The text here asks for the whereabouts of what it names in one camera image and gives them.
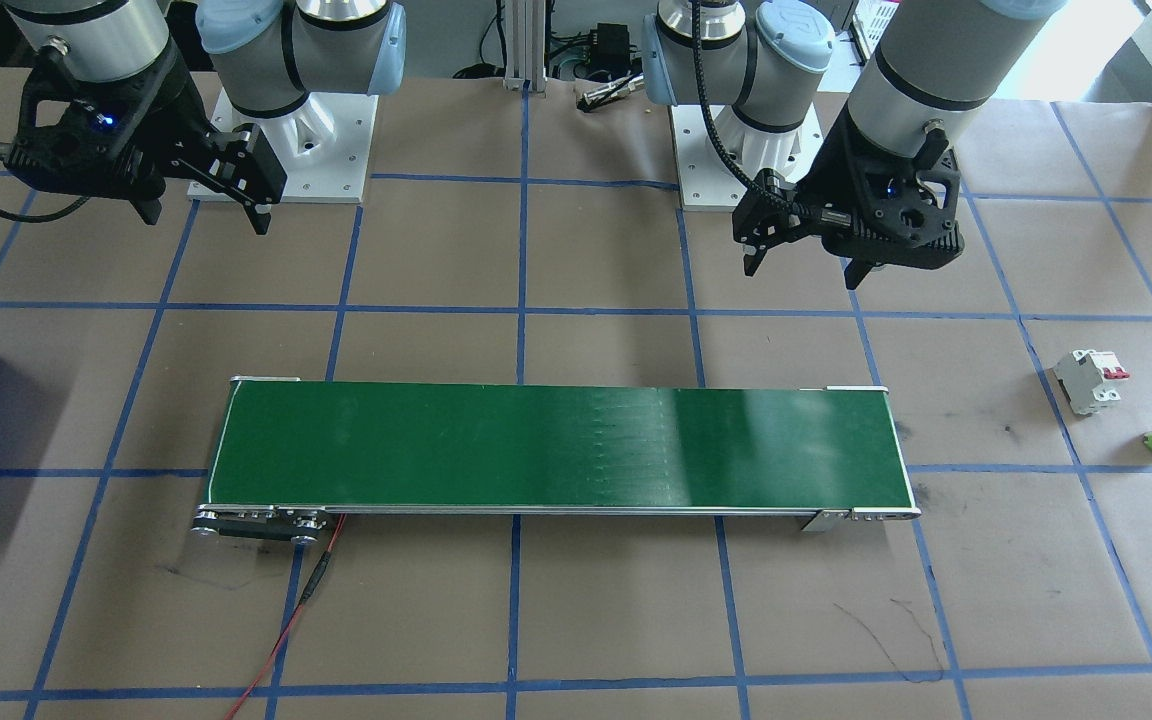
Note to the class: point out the white circuit breaker red switches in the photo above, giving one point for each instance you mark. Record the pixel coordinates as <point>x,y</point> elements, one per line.
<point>1086,385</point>

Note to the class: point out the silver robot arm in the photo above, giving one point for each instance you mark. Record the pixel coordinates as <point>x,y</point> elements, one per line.
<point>336,50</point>
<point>936,60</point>

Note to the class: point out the black silver connector plug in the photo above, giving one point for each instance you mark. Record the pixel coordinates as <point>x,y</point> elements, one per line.
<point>616,93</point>

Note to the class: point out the white square base plate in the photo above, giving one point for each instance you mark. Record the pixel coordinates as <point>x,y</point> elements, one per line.
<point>336,180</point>
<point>706,190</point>

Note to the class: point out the white plastic crate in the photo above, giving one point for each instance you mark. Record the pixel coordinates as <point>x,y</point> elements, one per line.
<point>876,30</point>

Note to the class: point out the black power adapter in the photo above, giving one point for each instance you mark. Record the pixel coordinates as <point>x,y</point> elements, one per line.
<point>614,45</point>

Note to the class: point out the green conveyor belt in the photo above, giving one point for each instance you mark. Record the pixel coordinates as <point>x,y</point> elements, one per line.
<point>536,450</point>

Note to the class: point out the grey metal bar frame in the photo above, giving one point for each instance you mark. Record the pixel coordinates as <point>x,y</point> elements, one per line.
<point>526,50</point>

